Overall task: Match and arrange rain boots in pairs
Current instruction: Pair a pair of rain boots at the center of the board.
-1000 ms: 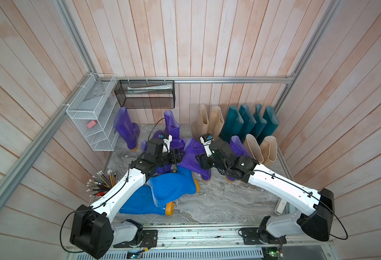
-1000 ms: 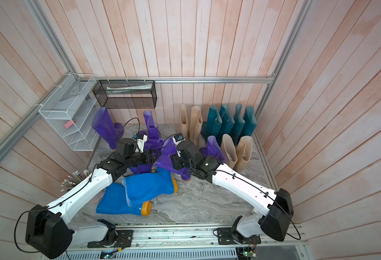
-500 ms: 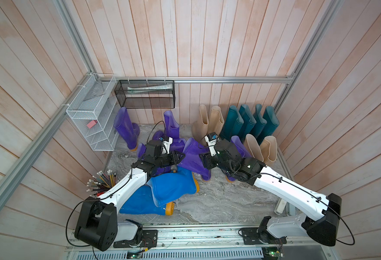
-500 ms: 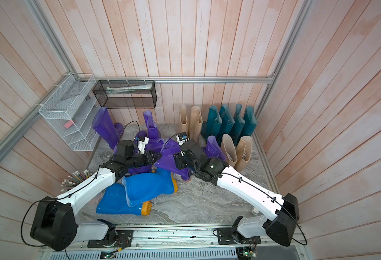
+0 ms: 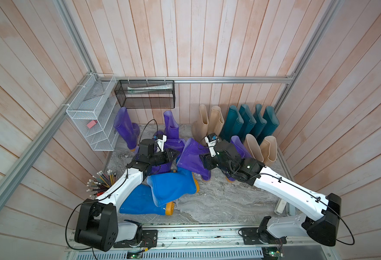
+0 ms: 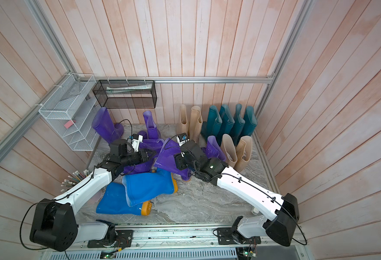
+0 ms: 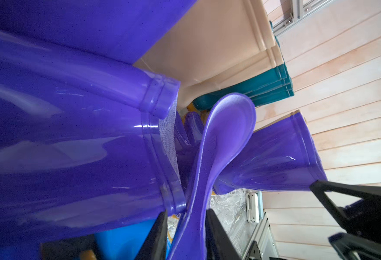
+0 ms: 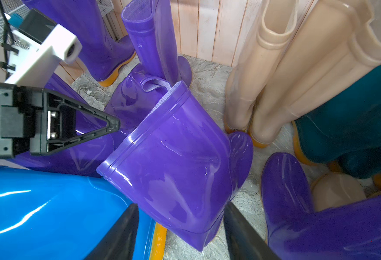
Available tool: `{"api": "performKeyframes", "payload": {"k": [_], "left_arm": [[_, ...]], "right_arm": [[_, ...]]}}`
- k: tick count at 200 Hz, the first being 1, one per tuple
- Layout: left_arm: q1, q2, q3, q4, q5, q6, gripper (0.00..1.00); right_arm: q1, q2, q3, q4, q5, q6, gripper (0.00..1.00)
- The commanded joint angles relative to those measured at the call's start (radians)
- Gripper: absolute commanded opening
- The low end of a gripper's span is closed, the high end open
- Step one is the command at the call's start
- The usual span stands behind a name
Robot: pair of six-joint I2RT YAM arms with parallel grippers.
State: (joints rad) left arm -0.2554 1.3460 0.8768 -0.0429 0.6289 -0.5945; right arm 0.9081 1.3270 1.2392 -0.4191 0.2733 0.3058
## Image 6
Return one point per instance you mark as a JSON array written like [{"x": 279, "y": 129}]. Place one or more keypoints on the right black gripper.
[{"x": 179, "y": 161}]

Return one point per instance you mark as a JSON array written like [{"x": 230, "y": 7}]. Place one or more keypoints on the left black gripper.
[{"x": 144, "y": 156}]

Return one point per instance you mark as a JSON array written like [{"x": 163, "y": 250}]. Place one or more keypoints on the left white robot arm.
[{"x": 54, "y": 224}]

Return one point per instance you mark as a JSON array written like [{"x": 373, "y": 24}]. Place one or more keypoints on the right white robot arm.
[{"x": 279, "y": 214}]

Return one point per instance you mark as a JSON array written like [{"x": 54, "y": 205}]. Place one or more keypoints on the blue boot upper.
[{"x": 143, "y": 187}]

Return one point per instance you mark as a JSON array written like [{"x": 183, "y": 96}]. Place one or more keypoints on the pink pencil cup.
[{"x": 75, "y": 179}]

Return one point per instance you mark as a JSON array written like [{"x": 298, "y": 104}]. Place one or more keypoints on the pink eraser block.
[{"x": 69, "y": 124}]

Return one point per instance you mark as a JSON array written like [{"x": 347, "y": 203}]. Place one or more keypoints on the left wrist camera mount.
[{"x": 136, "y": 139}]

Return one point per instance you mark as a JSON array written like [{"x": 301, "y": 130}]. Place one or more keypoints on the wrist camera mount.
[
  {"x": 182, "y": 139},
  {"x": 136, "y": 139}
]

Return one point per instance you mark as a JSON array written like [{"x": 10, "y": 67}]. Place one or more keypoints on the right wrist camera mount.
[{"x": 182, "y": 139}]

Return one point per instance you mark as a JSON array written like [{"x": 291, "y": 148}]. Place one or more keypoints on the black wire mesh basket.
[{"x": 121, "y": 94}]

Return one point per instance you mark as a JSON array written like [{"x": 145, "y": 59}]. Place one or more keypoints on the aluminium frame rail back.
[{"x": 192, "y": 79}]

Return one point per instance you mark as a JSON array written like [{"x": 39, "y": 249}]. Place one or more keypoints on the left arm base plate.
[{"x": 113, "y": 238}]

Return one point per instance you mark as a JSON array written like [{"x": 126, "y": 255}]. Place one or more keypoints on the white wire mesh shelf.
[{"x": 71, "y": 99}]

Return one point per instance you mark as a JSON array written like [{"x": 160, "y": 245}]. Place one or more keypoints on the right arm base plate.
[{"x": 230, "y": 236}]

